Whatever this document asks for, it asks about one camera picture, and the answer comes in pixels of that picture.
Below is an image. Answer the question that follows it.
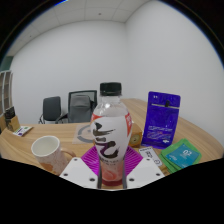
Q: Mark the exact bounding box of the green foil packet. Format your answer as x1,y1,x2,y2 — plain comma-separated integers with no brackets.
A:
158,137,203,175

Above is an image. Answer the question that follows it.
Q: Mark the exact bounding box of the purple foil pouch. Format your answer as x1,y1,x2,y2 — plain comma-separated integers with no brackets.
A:
140,90,182,150

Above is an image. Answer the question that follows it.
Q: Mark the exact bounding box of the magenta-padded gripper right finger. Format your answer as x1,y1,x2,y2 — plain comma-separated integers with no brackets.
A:
121,146,166,190

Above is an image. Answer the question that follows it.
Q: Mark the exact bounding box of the small orange cardboard box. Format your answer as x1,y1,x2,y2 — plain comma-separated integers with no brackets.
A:
129,131,144,149

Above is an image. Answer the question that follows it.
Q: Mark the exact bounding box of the grey mesh office chair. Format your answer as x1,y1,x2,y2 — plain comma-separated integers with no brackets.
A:
55,89,99,125

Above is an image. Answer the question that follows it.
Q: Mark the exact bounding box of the white wooden shelf unit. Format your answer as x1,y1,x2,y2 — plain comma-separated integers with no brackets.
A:
0,69,15,116

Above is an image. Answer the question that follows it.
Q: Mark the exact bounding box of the black office chair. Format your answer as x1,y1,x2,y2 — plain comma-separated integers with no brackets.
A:
38,96,63,125

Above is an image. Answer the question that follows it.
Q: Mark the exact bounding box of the white cartoon-print mug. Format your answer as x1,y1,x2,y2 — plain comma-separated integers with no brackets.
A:
30,134,77,175

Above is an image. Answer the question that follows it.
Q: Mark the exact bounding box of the small white-green packet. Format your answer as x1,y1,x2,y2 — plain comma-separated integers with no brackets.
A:
12,125,34,138

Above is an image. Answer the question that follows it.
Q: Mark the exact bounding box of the small white card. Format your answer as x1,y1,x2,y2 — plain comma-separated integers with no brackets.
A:
138,146,164,167

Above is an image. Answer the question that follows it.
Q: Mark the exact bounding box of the teal foil packet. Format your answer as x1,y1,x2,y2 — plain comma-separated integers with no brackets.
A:
162,143,201,170

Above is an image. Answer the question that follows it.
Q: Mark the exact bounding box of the small dark desk item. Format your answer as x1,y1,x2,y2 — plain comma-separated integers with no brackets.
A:
0,106,21,133

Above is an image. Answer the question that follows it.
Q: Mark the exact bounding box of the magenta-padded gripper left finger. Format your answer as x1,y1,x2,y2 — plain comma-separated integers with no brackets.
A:
59,146,102,190

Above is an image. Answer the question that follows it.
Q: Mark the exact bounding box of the clear black-capped drink bottle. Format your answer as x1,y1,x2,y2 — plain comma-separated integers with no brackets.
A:
90,81,134,184

